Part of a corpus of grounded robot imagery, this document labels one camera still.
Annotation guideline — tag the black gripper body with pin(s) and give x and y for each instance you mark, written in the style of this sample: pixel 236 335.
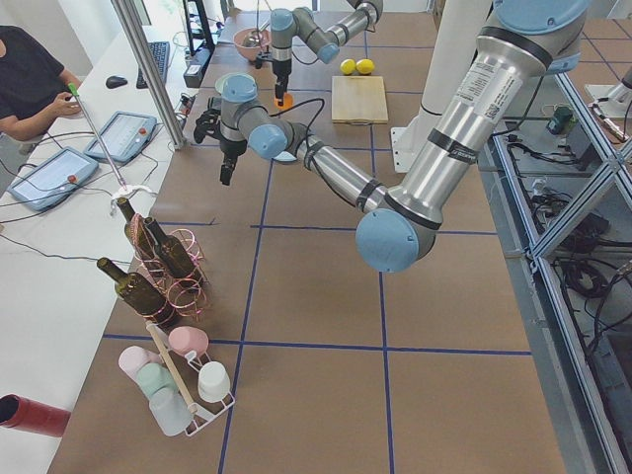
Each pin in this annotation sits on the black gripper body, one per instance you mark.
pixel 230 149
pixel 281 69

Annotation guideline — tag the orange mandarin fruit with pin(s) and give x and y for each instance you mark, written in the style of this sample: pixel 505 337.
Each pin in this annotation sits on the orange mandarin fruit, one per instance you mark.
pixel 285 102

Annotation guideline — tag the light blue plate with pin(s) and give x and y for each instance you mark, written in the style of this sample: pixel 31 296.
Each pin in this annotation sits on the light blue plate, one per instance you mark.
pixel 285 157

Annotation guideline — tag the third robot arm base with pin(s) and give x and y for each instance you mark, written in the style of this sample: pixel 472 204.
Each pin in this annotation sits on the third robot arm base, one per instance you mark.
pixel 612 101

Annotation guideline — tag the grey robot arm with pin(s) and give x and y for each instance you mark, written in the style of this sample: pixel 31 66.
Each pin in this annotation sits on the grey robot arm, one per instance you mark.
pixel 519 40
pixel 299 23

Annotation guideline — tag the light green plate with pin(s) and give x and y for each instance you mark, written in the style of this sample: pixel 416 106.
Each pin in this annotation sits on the light green plate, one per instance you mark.
pixel 221 82

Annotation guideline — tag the pink bowl of ice cubes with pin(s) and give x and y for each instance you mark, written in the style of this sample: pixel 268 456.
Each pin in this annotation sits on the pink bowl of ice cubes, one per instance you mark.
pixel 251 53

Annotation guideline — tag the metal scoop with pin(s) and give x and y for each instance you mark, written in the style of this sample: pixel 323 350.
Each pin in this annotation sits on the metal scoop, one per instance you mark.
pixel 255 37

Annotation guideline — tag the lower yellow lemon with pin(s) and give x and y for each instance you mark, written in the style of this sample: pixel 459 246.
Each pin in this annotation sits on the lower yellow lemon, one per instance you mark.
pixel 348 67

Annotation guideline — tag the yellow lemon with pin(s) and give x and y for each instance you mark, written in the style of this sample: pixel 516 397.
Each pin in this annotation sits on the yellow lemon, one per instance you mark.
pixel 364 66
pixel 348 67

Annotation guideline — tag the wooden cutting board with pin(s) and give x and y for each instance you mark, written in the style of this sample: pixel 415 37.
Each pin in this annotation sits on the wooden cutting board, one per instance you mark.
pixel 358 99

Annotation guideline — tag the far teach pendant tablet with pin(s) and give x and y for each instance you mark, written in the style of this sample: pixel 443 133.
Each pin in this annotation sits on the far teach pendant tablet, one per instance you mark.
pixel 125 135

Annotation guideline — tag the teach pendant tablet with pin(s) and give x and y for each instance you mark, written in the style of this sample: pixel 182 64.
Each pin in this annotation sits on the teach pendant tablet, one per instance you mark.
pixel 54 180
pixel 125 135

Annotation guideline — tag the upper yellow lemon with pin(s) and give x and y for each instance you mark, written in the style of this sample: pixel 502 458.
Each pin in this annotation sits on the upper yellow lemon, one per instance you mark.
pixel 364 66

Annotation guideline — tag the upper black bottle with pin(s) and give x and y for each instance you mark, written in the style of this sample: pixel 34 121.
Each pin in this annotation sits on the upper black bottle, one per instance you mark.
pixel 172 253

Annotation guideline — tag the black bottle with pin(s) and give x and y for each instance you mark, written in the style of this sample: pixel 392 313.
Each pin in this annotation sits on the black bottle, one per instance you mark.
pixel 172 253
pixel 141 295

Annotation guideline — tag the black computer mouse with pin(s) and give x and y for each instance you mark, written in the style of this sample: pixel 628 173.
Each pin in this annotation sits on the black computer mouse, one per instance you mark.
pixel 115 81

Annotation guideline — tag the long grabber stick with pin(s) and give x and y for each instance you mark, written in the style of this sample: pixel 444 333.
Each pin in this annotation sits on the long grabber stick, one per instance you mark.
pixel 98 150

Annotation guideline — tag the lower black bottle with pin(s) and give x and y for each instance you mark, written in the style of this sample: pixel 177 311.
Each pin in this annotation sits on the lower black bottle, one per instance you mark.
pixel 141 295

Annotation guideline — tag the near teach pendant tablet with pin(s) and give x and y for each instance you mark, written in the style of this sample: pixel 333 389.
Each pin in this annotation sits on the near teach pendant tablet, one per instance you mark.
pixel 54 180

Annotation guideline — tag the seated person black shirt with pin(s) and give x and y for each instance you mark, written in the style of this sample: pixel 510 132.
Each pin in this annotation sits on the seated person black shirt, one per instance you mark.
pixel 34 86

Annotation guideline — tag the white cup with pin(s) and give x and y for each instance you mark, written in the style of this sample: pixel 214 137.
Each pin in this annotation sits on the white cup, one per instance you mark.
pixel 213 383

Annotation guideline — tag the light pink cup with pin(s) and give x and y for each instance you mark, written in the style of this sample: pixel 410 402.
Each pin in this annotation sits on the light pink cup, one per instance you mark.
pixel 133 358

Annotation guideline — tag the green cup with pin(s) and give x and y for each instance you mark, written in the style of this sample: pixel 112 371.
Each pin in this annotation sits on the green cup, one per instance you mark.
pixel 152 377

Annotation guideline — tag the pale grey cup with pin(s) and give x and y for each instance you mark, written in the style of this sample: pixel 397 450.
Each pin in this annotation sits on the pale grey cup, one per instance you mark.
pixel 170 411

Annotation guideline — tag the red cylinder bottle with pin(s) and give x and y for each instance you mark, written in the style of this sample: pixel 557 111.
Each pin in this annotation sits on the red cylinder bottle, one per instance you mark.
pixel 26 415

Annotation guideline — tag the copper wire rack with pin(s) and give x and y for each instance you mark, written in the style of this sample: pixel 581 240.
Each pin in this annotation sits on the copper wire rack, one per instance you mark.
pixel 190 301

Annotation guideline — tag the aluminium frame post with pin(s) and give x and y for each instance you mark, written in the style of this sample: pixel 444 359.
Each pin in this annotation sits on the aluminium frame post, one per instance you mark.
pixel 131 25

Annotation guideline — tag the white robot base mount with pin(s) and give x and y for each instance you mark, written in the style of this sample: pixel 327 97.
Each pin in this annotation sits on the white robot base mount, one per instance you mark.
pixel 458 24

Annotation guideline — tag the white tray frame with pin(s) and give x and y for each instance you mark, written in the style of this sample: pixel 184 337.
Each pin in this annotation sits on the white tray frame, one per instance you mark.
pixel 207 412

